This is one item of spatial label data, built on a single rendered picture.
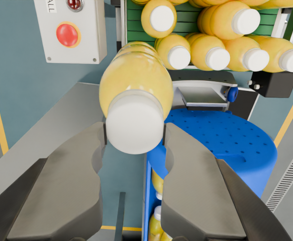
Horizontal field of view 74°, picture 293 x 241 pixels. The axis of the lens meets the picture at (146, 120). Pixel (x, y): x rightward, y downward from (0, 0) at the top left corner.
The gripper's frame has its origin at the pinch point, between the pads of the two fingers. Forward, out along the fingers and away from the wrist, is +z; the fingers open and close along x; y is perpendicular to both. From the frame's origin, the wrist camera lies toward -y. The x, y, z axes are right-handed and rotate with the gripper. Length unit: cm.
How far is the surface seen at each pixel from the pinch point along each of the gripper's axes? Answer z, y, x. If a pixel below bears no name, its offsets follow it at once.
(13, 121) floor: 137, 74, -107
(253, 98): 121, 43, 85
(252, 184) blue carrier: 13.4, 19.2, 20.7
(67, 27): 25.2, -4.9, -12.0
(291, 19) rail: 40, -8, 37
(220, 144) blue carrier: 21.6, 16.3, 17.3
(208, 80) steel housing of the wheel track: 43.2, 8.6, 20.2
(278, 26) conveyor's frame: 46, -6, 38
